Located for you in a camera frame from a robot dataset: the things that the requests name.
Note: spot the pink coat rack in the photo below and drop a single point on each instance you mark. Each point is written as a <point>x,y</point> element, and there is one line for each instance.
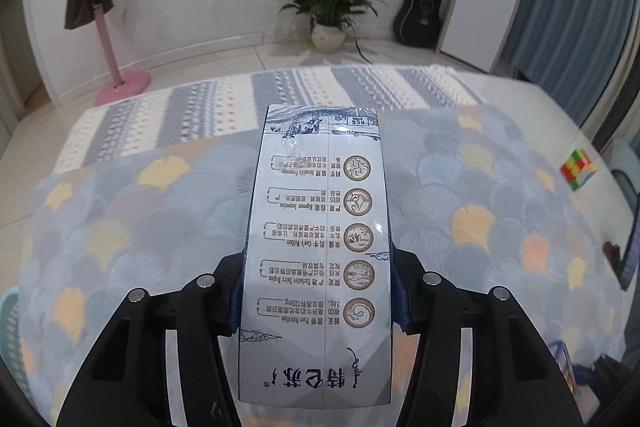
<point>125,87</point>

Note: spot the colourful printed packet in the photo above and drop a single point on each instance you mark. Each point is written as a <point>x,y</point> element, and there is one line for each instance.
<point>562,359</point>

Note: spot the striped dotted bedsheet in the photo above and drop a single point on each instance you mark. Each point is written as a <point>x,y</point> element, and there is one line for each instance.
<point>200,107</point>

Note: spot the white plant pot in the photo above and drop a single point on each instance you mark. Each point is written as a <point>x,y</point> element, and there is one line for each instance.
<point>328,39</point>

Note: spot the white and blue milk carton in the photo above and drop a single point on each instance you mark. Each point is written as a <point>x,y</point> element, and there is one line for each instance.
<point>320,232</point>

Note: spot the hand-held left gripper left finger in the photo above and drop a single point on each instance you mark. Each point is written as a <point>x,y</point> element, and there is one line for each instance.
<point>232,312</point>

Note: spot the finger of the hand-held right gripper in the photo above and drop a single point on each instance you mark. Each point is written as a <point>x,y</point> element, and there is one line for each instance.
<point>631,264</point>

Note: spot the light blue plastic basket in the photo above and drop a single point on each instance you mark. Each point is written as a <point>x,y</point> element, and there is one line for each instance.
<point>7,322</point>

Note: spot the blue curtain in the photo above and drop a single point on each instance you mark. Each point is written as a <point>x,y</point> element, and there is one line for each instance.
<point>560,7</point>

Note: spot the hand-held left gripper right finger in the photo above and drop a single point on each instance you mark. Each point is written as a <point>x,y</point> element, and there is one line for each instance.
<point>400,302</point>

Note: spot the black guitar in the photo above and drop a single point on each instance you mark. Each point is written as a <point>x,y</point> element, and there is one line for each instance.
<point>417,19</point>

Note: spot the scale pattern blanket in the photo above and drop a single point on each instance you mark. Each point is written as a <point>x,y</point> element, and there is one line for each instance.
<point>475,257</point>

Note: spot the colourful puzzle cube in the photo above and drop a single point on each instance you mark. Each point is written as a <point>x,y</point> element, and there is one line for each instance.
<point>577,169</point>

